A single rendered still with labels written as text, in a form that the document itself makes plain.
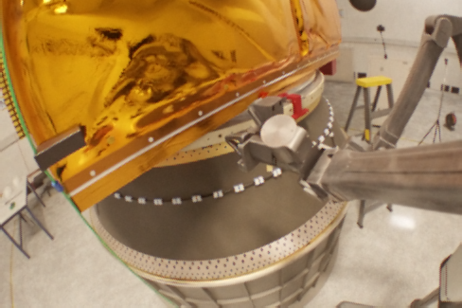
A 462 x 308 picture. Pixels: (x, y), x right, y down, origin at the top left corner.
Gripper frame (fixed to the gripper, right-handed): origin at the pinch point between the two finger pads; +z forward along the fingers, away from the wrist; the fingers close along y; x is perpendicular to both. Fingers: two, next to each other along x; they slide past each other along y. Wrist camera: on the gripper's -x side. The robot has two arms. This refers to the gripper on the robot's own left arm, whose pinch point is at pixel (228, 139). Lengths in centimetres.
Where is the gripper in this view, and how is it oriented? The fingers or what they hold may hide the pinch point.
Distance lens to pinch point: 47.7
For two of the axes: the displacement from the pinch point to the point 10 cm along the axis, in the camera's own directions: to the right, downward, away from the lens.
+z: -7.3, -1.8, 6.6
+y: -6.6, 4.4, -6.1
